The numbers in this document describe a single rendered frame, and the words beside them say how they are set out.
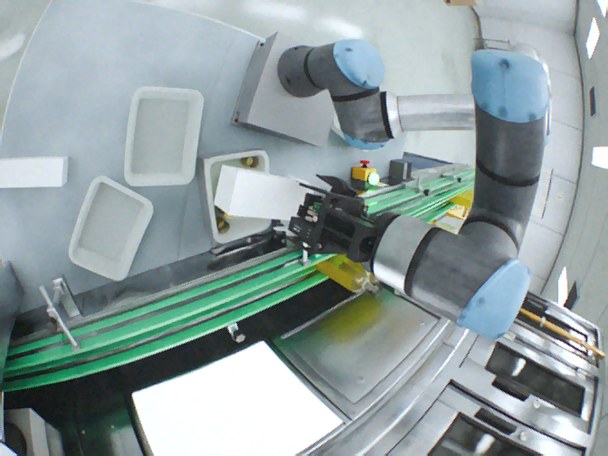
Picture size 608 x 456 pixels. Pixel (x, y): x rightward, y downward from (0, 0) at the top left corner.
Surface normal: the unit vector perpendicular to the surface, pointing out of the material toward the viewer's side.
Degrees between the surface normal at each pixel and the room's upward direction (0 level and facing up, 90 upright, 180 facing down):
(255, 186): 0
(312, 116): 1
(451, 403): 90
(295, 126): 1
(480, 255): 90
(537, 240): 90
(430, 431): 90
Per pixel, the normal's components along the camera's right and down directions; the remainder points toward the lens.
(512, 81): -0.59, 0.65
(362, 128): -0.36, 0.71
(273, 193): 0.62, 0.33
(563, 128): -0.79, 0.26
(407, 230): -0.36, -0.69
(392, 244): -0.67, -0.26
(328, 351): 0.00, -0.91
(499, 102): -0.80, 0.54
